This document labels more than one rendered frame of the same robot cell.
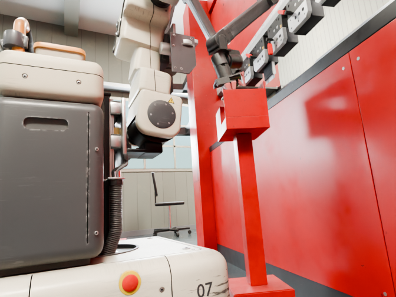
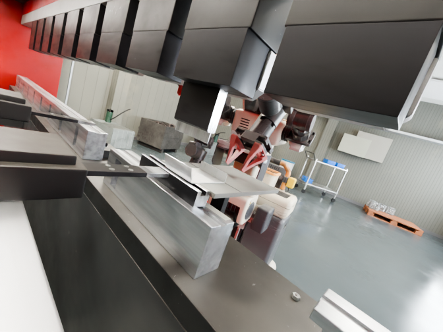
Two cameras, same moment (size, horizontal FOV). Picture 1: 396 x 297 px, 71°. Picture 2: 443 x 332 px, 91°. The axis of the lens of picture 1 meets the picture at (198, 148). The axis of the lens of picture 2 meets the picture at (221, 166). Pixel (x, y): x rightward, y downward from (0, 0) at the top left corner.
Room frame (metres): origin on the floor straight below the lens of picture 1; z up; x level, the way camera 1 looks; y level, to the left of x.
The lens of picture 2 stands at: (1.89, -0.64, 1.12)
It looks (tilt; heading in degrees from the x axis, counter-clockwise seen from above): 11 degrees down; 143
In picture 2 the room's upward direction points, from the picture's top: 19 degrees clockwise
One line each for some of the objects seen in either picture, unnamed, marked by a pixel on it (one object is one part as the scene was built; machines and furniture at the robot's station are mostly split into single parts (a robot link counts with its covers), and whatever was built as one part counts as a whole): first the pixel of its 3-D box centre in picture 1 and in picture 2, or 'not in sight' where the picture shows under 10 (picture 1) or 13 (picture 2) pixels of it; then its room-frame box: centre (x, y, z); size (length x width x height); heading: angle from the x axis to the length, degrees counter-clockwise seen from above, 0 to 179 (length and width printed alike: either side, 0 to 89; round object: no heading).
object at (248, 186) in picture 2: (248, 93); (224, 178); (1.48, -0.30, 1.00); 0.26 x 0.18 x 0.01; 104
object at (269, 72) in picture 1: (269, 73); (197, 111); (1.51, -0.45, 1.13); 0.10 x 0.02 x 0.10; 14
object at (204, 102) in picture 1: (236, 120); not in sight; (2.50, -0.38, 1.15); 0.85 x 0.25 x 2.30; 104
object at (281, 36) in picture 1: (281, 35); (165, 39); (1.34, -0.49, 1.26); 0.15 x 0.09 x 0.17; 14
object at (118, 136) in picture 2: not in sight; (116, 124); (-3.08, 0.21, 0.38); 0.79 x 0.63 x 0.77; 25
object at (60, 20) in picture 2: not in sight; (68, 38); (0.57, -0.68, 1.26); 0.15 x 0.09 x 0.17; 14
